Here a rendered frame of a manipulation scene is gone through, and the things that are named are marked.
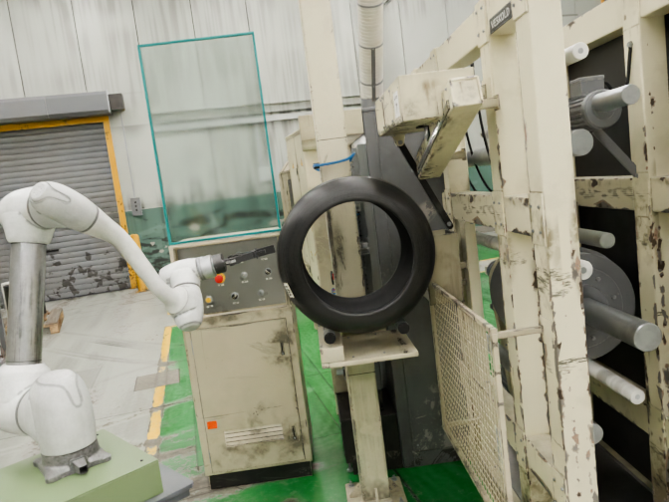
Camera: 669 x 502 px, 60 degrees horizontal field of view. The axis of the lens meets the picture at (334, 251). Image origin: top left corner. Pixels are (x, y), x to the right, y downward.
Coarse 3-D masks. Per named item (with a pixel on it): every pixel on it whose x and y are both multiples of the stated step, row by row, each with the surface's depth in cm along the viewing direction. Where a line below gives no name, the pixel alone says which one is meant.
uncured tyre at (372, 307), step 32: (320, 192) 211; (352, 192) 210; (384, 192) 211; (288, 224) 213; (416, 224) 212; (288, 256) 212; (416, 256) 213; (320, 288) 242; (384, 288) 243; (416, 288) 215; (320, 320) 216; (352, 320) 215; (384, 320) 216
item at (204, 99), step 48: (144, 48) 273; (192, 48) 274; (240, 48) 275; (192, 96) 276; (240, 96) 277; (192, 144) 279; (240, 144) 280; (192, 192) 281; (240, 192) 283; (192, 240) 283
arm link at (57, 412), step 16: (32, 384) 168; (48, 384) 165; (64, 384) 166; (80, 384) 170; (32, 400) 164; (48, 400) 163; (64, 400) 164; (80, 400) 168; (32, 416) 165; (48, 416) 163; (64, 416) 164; (80, 416) 167; (32, 432) 166; (48, 432) 163; (64, 432) 164; (80, 432) 167; (96, 432) 175; (48, 448) 165; (64, 448) 165; (80, 448) 167
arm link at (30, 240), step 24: (24, 192) 179; (0, 216) 183; (24, 216) 178; (24, 240) 179; (48, 240) 185; (24, 264) 179; (24, 288) 179; (24, 312) 178; (24, 336) 178; (24, 360) 177; (0, 384) 174; (24, 384) 174; (0, 408) 173; (24, 432) 171
